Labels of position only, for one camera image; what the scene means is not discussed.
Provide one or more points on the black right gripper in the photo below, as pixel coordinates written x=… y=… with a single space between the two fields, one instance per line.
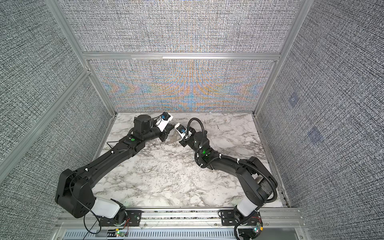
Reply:
x=183 y=143

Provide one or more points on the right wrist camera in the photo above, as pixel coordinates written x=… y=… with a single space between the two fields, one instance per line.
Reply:
x=184 y=133

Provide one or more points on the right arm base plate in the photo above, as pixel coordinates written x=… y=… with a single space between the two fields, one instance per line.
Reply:
x=233 y=217

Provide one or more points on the aluminium enclosure frame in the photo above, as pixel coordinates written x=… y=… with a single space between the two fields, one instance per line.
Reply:
x=16 y=154

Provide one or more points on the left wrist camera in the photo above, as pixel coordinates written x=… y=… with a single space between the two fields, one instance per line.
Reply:
x=163 y=121

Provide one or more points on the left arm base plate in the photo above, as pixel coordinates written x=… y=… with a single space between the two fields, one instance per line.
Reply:
x=129 y=218

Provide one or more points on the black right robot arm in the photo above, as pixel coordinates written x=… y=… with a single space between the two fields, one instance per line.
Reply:
x=258 y=184

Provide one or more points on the aluminium front rail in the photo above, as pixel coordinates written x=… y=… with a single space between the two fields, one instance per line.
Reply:
x=182 y=224

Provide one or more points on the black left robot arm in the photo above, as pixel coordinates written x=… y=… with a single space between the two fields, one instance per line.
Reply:
x=74 y=192

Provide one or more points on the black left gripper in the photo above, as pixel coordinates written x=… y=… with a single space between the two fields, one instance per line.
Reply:
x=166 y=131

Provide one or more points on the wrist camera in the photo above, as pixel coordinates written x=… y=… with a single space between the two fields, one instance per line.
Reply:
x=184 y=133
x=163 y=121

